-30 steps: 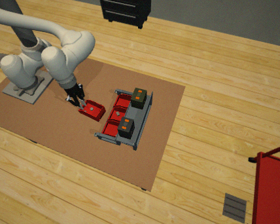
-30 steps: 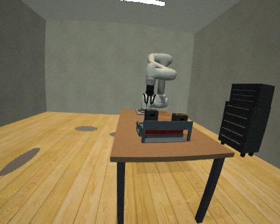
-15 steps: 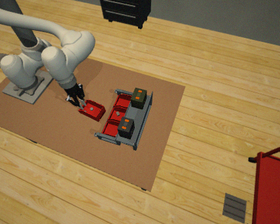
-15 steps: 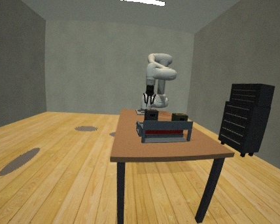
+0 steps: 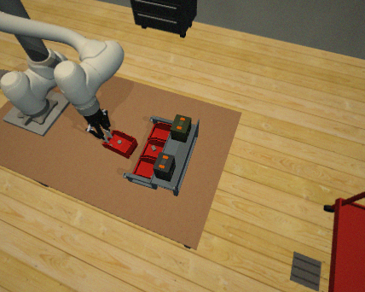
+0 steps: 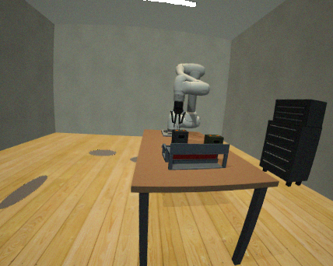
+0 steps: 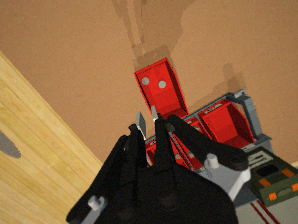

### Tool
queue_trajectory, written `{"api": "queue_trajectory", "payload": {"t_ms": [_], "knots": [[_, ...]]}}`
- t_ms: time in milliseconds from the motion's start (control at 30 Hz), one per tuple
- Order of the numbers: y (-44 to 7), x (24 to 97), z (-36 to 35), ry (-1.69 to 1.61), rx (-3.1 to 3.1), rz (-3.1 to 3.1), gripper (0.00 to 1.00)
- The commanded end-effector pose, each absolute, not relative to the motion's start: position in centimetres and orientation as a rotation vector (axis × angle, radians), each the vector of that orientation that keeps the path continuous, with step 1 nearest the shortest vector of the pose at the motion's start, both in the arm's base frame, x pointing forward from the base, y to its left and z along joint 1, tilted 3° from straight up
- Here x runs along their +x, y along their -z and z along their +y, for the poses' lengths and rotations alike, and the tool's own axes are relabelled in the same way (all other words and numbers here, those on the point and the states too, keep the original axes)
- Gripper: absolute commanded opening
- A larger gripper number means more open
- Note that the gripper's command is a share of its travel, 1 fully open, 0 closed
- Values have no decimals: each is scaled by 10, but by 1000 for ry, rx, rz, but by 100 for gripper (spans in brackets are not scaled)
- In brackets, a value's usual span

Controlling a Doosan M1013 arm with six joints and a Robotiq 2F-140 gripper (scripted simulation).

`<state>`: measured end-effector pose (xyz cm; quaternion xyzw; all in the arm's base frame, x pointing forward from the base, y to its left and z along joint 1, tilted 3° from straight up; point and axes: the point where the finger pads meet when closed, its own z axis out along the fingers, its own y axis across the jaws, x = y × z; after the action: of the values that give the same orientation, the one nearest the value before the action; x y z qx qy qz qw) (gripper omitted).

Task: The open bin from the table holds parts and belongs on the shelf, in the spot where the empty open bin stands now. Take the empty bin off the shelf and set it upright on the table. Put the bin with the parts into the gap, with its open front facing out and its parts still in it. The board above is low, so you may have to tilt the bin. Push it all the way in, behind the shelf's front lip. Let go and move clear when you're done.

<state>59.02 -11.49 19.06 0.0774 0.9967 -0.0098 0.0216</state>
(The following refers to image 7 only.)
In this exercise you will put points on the dark green case with orange latches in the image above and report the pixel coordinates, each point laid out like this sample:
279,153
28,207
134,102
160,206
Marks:
273,179

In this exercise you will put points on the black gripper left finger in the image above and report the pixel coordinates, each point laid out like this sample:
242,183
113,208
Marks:
112,179

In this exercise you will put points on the red open-front bin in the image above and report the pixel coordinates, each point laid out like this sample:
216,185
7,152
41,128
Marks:
150,147
168,100
229,124
194,162

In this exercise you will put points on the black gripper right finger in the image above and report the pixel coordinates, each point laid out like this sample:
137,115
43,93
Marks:
226,165

